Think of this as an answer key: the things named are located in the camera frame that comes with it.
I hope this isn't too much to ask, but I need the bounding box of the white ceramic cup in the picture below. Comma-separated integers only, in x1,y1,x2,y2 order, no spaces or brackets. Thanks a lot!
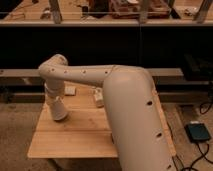
50,100,68,121

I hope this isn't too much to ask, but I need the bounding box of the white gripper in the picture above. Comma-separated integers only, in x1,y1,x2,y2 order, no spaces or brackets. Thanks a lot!
44,84,65,106

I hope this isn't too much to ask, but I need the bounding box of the black foot pedal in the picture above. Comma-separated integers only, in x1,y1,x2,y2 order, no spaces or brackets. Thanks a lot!
185,123,211,143

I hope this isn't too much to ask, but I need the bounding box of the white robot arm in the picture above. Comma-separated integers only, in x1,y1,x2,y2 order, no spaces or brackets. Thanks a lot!
38,54,177,171

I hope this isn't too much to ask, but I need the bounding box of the beige sponge block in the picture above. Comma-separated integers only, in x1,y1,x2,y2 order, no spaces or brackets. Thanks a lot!
65,86,76,96

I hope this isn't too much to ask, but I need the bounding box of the wooden folding table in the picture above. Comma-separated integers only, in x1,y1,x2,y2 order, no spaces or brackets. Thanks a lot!
27,76,177,159

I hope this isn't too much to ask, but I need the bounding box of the red crate on shelf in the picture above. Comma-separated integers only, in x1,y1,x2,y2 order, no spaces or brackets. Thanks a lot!
109,0,171,18

